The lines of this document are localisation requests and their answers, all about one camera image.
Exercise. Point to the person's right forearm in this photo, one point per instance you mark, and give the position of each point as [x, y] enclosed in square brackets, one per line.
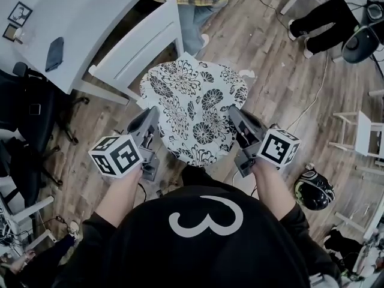
[274, 187]

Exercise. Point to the white floral cushion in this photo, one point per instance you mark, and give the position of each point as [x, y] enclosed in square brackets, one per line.
[192, 100]

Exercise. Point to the white wooden stool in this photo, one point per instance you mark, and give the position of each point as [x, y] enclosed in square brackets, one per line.
[364, 132]

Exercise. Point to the white desk frame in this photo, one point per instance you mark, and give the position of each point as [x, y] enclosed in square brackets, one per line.
[366, 217]

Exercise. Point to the small black framed picture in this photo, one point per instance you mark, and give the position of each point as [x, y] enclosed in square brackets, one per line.
[11, 32]

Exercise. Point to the black and green helmet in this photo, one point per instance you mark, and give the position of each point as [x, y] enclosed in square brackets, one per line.
[315, 190]

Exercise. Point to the white table frame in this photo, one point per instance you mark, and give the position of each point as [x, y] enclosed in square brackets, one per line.
[27, 214]

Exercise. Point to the folded blue cloth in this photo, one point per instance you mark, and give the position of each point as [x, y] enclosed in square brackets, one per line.
[54, 54]

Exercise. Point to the black framed deer picture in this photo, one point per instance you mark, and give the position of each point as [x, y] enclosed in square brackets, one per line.
[19, 13]

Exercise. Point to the person's left forearm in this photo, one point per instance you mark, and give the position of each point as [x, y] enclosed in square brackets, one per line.
[120, 196]

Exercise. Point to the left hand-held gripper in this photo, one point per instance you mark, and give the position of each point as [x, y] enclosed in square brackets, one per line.
[120, 156]

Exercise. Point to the black office chair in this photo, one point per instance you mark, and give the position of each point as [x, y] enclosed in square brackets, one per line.
[27, 115]

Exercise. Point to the person's black printed shirt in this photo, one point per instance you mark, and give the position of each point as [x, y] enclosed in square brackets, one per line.
[204, 250]

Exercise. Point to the white wooden chair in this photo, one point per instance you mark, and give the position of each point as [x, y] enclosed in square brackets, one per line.
[144, 45]

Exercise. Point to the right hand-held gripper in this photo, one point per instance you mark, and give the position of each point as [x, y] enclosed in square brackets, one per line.
[277, 148]

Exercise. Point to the black swivel chair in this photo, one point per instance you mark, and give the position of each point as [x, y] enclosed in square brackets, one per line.
[360, 45]

